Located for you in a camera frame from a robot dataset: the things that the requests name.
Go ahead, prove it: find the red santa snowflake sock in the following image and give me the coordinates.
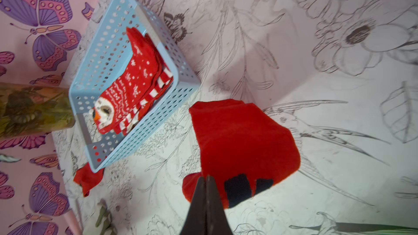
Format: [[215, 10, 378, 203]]
[[93, 27, 164, 134]]

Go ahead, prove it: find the glass vase with plant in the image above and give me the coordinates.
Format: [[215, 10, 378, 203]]
[[1, 83, 75, 140]]

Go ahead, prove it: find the light blue plastic basket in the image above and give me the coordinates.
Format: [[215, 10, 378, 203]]
[[69, 0, 200, 173]]

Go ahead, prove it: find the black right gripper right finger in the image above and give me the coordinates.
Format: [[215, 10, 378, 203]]
[[205, 176, 233, 235]]

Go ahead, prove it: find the red snowflake patterned sock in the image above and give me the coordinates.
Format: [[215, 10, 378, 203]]
[[182, 99, 301, 208], [74, 163, 105, 197]]

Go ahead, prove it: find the red white striped santa sock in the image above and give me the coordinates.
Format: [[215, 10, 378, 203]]
[[115, 65, 173, 136]]

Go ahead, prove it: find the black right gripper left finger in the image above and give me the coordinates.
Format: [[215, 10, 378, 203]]
[[180, 177, 207, 235]]

